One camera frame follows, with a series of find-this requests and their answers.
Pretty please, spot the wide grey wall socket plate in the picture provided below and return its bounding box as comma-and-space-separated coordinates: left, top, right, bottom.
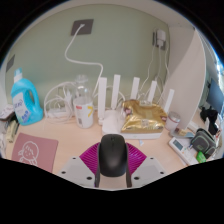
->
5, 54, 16, 73

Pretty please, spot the black bag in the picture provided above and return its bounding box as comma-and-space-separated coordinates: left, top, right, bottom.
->
199, 105, 219, 134

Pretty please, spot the small green case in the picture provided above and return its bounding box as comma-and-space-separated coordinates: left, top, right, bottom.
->
195, 151, 208, 164

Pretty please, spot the gold foil bag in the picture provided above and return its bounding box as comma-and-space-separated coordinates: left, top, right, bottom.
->
120, 98, 168, 134

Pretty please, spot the small white jar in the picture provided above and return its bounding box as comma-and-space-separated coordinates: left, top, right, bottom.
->
165, 111, 182, 132

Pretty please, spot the blue detergent bottle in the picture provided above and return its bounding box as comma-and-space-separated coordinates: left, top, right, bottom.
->
10, 67, 45, 127

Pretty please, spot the black monitor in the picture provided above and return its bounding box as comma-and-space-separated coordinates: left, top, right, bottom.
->
208, 78, 224, 116

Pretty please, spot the white wall charger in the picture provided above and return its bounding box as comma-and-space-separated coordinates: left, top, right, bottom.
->
153, 29, 168, 51

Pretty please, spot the white power strip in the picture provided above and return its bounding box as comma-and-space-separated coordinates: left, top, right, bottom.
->
46, 108, 76, 119

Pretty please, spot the clear plastic jar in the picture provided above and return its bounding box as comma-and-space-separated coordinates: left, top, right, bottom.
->
72, 74, 95, 129

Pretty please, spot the white wall cable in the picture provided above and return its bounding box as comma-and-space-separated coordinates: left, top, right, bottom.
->
64, 23, 104, 98

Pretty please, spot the white remote control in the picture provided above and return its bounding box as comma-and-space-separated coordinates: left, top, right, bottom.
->
168, 136, 199, 167

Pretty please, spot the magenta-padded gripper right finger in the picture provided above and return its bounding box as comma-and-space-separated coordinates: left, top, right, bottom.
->
125, 141, 168, 188

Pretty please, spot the white shelf unit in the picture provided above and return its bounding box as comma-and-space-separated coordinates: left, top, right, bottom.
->
0, 0, 209, 129

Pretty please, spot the black computer mouse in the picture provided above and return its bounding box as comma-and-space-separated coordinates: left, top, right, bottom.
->
97, 133, 129, 178

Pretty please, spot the white router with antennas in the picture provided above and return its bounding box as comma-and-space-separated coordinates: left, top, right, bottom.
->
97, 74, 175, 140

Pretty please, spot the small cream carton box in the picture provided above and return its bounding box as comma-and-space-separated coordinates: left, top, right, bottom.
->
5, 119, 19, 144

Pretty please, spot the grey zip pouch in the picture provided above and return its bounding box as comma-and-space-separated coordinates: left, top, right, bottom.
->
190, 127, 218, 159

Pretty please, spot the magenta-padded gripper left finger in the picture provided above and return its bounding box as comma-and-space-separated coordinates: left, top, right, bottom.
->
56, 141, 101, 188

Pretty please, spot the pink mouse pad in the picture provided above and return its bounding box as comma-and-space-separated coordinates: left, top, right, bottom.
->
10, 132, 60, 174

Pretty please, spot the bundle of white cables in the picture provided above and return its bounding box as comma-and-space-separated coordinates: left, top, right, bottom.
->
43, 81, 79, 123

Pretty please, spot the stack of books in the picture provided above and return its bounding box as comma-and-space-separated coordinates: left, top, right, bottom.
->
0, 104, 15, 122

